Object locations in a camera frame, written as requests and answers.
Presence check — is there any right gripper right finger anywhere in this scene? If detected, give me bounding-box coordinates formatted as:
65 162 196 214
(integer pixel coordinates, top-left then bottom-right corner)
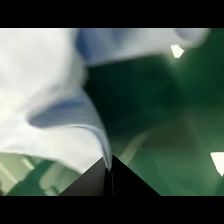
109 154 161 197

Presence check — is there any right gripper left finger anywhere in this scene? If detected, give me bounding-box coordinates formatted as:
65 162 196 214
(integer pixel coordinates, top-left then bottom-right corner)
59 157 108 197

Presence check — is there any white shirt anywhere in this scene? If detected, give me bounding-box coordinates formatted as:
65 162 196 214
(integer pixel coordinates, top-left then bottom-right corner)
0 28 212 175

